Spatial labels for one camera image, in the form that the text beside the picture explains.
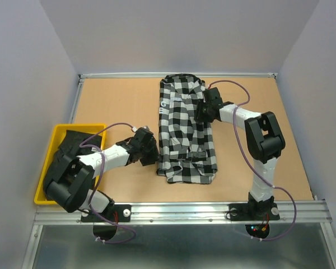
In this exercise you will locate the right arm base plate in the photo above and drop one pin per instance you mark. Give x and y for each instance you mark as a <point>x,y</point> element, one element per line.
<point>244,212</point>

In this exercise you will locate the aluminium front rail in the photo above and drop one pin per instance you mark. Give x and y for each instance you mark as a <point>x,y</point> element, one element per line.
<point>179,213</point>

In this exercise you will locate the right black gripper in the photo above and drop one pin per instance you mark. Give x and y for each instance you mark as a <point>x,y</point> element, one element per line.
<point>199,114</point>

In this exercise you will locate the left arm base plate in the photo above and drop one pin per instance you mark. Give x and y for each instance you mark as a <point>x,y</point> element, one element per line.
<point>114,213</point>

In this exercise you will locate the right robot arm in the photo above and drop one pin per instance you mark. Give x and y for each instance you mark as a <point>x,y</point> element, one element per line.
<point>265,143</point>

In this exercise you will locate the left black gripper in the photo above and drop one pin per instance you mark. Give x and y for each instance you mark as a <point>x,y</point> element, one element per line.
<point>154,154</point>

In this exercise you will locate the dark shirt in bin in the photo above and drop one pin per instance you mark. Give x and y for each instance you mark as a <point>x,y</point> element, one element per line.
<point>66,142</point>

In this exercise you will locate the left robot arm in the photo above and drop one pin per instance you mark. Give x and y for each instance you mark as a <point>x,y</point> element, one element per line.
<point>82,194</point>

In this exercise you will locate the black white checkered shirt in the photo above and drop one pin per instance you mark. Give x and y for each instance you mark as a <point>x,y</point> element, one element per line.
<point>187,153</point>

